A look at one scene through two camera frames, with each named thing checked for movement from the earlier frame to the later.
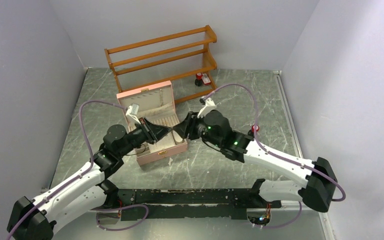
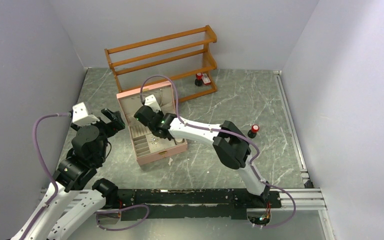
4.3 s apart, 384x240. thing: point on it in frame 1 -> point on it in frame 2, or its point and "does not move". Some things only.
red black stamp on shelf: [198, 80] does not move
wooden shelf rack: [181, 57] does not move
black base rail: [187, 204] does not move
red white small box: [206, 79] does not move
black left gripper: [153, 132] -> [116, 123]
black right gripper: [188, 126] -> [160, 113]
